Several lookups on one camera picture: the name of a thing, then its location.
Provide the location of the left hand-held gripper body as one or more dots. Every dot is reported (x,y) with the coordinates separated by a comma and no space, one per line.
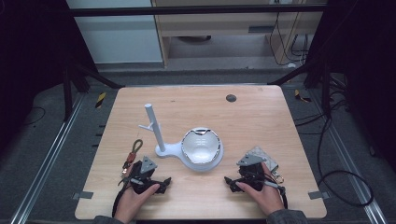
(141,177)

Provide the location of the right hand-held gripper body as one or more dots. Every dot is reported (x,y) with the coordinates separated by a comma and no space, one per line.
(252,174)

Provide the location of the person's right hand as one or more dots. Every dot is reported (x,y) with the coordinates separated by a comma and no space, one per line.
(264,197)

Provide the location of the person's left hand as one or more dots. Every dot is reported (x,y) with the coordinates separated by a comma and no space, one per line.
(132,202)

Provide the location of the white hook stand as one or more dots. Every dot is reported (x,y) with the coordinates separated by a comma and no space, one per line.
(162,137)

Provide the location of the white bowl with silver rim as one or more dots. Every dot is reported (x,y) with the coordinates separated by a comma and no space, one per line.
(200,146)

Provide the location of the grey tape strip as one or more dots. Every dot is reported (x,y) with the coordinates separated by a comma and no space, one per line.
(318,195)
(82,195)

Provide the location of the dark round table grommet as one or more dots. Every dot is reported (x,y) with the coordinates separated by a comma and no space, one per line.
(231,98)

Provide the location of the yellow and black floor tape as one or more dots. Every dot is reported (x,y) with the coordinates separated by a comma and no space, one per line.
(301,96)

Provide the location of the black metal stand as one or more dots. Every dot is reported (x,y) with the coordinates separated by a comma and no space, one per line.
(325,90)
(67,93)

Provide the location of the white cabinet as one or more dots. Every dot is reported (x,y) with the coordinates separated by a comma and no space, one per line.
(115,34)

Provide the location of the wooden shelf unit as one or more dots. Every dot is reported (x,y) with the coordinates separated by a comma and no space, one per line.
(224,28)

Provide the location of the black curtain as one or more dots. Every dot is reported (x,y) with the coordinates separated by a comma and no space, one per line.
(31,62)
(367,62)

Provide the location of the black horizontal bar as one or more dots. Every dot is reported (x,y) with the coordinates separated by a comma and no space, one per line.
(193,10)

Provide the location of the metal floor rail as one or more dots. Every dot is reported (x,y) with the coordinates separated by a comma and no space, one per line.
(46,161)
(348,161)

